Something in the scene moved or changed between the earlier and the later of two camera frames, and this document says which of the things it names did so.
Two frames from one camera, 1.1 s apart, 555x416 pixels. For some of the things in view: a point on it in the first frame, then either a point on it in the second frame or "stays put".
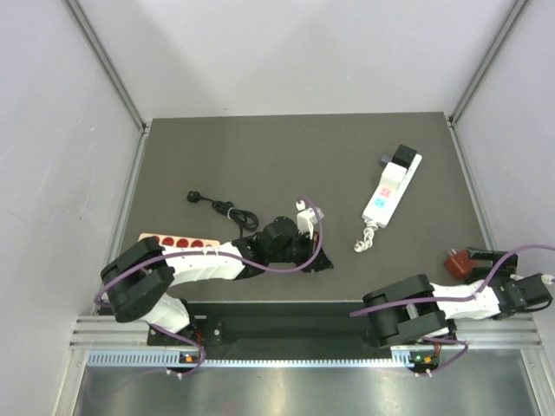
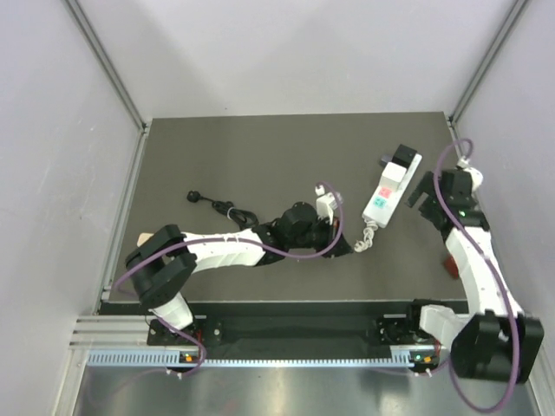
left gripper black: (320, 263) → (329, 230)
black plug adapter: (403, 156) stays put
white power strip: (385, 201) stays put
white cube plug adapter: (392, 175) stays put
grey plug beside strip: (384, 159) stays put
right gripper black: (508, 266) → (426, 185)
